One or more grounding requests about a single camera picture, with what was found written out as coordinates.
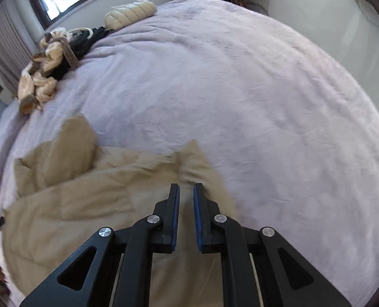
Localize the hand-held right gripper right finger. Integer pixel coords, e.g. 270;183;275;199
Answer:
193;183;353;307

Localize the striped cream clothes pile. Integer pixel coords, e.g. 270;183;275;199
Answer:
18;27;81;115

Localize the grey curtain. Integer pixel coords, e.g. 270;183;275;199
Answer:
0;0;47;94

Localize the dark clothes pile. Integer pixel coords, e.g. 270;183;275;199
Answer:
50;26;115;81

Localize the beige puffer jacket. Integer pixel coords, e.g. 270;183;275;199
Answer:
2;114;241;307

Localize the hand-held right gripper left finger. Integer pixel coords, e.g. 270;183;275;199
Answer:
19;183;181;307

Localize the cream quilted jacket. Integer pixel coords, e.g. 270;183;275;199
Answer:
104;0;158;33

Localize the lavender fleece blanket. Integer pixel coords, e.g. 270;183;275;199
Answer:
0;0;379;307

